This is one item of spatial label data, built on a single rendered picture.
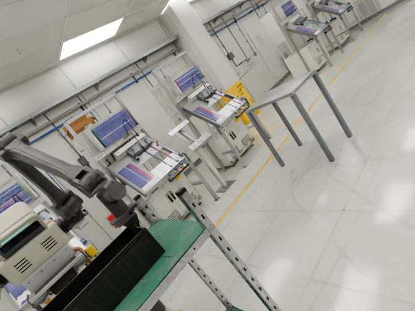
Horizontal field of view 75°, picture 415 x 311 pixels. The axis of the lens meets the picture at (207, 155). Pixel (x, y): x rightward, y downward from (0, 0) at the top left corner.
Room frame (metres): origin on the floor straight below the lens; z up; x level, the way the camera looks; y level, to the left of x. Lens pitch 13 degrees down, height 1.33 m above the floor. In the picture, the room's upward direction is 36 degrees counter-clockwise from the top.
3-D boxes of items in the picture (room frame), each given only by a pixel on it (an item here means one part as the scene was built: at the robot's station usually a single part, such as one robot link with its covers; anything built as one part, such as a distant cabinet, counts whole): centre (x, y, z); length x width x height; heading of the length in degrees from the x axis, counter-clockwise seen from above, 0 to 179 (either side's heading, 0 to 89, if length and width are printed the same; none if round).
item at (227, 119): (4.32, -0.45, 0.65); 1.01 x 0.73 x 1.29; 33
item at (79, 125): (3.80, 1.02, 1.82); 0.68 x 0.30 x 0.20; 123
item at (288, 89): (2.78, -0.98, 0.40); 0.70 x 0.45 x 0.80; 27
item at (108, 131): (3.61, 0.76, 1.52); 0.51 x 0.13 x 0.27; 123
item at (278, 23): (6.40, -3.31, 0.95); 1.36 x 0.82 x 1.90; 33
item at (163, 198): (3.68, 0.88, 0.31); 0.70 x 0.65 x 0.62; 123
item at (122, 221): (0.92, 0.37, 1.08); 0.07 x 0.07 x 0.09; 33
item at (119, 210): (0.93, 0.36, 1.15); 0.10 x 0.07 x 0.07; 123
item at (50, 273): (1.17, 0.86, 0.99); 0.28 x 0.16 x 0.22; 123
